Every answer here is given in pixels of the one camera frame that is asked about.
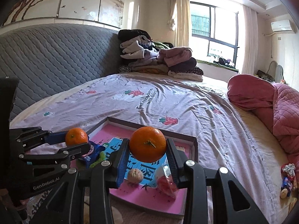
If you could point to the window with dark frame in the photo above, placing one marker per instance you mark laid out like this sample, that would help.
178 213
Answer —
214 32

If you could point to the painted wall cabinet panels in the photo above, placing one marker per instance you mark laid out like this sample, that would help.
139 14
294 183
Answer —
109 12

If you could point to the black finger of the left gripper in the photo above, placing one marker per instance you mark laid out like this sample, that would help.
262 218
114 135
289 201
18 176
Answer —
28 138
63 156

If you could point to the beige drawstring pouch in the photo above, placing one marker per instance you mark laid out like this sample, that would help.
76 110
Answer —
109 215

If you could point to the white chair back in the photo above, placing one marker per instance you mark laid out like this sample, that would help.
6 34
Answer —
276 71

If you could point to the pink quilted duvet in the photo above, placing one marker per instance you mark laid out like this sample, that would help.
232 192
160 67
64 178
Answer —
275 104

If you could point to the white pink curtain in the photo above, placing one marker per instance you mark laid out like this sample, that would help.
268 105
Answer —
251 40

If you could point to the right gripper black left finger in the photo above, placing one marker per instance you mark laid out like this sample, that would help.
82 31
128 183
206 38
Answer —
65 202

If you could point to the brown walnut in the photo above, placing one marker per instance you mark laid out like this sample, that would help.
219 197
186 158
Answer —
135 176

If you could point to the grey quilted headboard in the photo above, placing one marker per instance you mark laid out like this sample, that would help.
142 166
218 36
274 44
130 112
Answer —
52 58

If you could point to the small plush toy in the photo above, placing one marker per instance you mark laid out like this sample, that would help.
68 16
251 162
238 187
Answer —
289 182

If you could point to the pink and blue book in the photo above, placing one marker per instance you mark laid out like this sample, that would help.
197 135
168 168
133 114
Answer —
146 194

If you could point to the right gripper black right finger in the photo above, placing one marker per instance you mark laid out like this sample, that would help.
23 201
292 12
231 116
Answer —
230 201

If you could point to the pink printed bed sheet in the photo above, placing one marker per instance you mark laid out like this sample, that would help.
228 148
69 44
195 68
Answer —
226 135

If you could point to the beige curtain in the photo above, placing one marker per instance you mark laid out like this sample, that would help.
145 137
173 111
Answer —
179 20

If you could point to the red snack bag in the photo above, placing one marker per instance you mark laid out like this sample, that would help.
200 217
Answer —
165 181

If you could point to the orange tangerine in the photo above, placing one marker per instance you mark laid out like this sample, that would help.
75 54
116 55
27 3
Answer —
147 144
76 136

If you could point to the blue cookie packet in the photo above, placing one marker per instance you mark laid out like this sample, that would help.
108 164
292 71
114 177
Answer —
95 155

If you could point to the pile of folded clothes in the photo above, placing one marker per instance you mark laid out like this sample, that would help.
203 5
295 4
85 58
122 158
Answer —
140 54

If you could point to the dark items on windowsill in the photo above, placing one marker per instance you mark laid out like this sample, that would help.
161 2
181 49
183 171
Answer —
224 62

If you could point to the white air conditioner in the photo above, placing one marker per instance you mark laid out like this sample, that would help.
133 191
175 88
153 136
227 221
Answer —
281 26

